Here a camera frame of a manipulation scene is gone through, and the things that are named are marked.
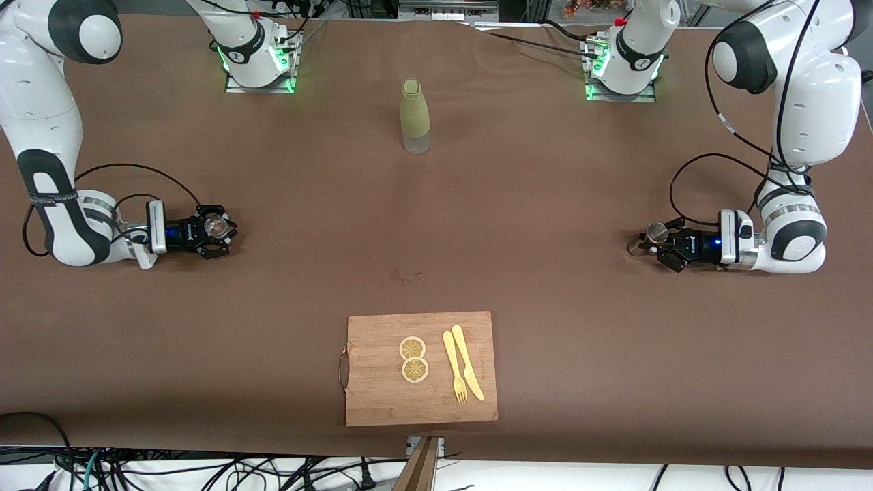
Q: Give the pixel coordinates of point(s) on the wooden post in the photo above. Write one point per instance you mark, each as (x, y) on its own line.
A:
(417, 474)

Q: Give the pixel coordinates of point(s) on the metal bracket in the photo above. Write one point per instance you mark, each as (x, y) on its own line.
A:
(440, 444)

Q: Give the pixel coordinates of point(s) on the green sleeved glass bottle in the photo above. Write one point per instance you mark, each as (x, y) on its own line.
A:
(415, 116)

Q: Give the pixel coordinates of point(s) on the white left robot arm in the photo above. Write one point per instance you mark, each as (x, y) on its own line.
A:
(818, 102)

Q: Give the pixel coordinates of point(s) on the steel jigger measuring cup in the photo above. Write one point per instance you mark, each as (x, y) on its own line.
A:
(657, 232)

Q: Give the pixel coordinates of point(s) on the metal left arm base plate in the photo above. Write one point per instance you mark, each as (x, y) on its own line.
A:
(620, 98)

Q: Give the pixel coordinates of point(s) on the clear glass shaker cup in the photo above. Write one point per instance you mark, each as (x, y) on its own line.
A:
(217, 225)

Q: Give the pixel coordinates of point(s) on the brown table cover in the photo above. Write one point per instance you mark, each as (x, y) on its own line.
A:
(204, 341)

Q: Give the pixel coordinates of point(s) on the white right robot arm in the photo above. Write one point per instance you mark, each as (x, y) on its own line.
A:
(41, 102)

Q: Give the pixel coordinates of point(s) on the grey power strip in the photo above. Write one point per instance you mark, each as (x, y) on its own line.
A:
(443, 13)

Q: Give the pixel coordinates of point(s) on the yellow plastic knife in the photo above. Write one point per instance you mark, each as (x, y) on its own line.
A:
(466, 361)

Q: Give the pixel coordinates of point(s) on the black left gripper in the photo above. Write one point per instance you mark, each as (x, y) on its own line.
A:
(700, 245)

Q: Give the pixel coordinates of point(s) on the wooden cutting board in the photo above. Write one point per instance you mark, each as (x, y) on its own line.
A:
(382, 395)

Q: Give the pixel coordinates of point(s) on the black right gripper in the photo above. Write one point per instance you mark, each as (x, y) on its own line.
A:
(179, 233)

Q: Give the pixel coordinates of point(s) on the yellow plastic fork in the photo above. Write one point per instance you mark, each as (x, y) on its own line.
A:
(454, 368)

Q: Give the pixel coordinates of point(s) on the lemon slice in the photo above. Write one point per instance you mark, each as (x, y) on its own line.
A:
(412, 348)
(415, 370)

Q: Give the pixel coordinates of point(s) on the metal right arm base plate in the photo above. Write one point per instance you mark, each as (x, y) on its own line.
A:
(259, 89)

